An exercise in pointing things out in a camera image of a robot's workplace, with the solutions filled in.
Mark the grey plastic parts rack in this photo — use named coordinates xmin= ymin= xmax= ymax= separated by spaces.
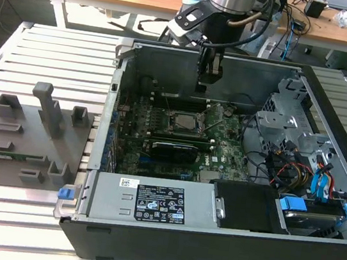
xmin=0 ymin=76 xmax=101 ymax=198

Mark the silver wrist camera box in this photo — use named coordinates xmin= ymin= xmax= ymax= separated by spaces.
xmin=165 ymin=2 xmax=209 ymax=49

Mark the grey chipset heatsink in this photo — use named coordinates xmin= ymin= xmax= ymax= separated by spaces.
xmin=198 ymin=169 xmax=218 ymax=185

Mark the blue case latch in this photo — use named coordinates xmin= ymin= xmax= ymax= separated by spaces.
xmin=57 ymin=186 xmax=76 ymax=202

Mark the black looped wire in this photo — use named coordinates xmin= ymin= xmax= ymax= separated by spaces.
xmin=232 ymin=112 xmax=281 ymax=186

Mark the small black box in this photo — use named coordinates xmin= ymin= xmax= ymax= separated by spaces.
xmin=303 ymin=0 xmax=327 ymax=19

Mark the blue network cable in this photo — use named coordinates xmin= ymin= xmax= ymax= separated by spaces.
xmin=282 ymin=18 xmax=302 ymax=62

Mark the silver metal drive cage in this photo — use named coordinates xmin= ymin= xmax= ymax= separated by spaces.
xmin=249 ymin=72 xmax=344 ymax=166

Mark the thin wire locking lever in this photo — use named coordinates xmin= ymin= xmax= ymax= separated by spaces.
xmin=162 ymin=93 xmax=173 ymax=111
xmin=204 ymin=117 xmax=225 ymax=135

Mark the CPU socket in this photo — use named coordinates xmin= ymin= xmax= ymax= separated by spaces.
xmin=165 ymin=108 xmax=207 ymax=140

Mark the RAM slot with white clips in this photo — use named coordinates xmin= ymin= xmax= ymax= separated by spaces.
xmin=150 ymin=88 xmax=212 ymax=105
xmin=147 ymin=130 xmax=215 ymax=145
xmin=144 ymin=136 xmax=216 ymax=152

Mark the red yellow black wire bundle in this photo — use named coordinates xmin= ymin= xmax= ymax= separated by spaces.
xmin=268 ymin=158 xmax=315 ymax=192

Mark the open black PC case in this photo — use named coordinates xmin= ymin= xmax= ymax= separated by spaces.
xmin=47 ymin=30 xmax=347 ymax=260

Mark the green motherboard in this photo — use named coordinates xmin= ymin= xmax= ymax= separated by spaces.
xmin=106 ymin=86 xmax=260 ymax=193

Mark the pale blue teach pendant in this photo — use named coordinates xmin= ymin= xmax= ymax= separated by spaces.
xmin=250 ymin=18 xmax=280 ymax=60

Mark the metal socket cover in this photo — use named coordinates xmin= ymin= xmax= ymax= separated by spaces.
xmin=197 ymin=101 xmax=225 ymax=134

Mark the blue flat data wire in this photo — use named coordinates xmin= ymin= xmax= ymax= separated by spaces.
xmin=308 ymin=170 xmax=326 ymax=203
xmin=317 ymin=162 xmax=335 ymax=204

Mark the silver power supply unit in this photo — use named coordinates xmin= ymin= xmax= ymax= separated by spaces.
xmin=83 ymin=167 xmax=225 ymax=239

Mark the black graphics card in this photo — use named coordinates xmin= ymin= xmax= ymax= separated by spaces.
xmin=148 ymin=138 xmax=201 ymax=167

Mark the hard disk in blue carrier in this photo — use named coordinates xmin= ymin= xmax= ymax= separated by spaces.
xmin=270 ymin=191 xmax=347 ymax=243

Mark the silver topped CPU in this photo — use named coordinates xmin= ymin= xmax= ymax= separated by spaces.
xmin=173 ymin=112 xmax=198 ymax=131

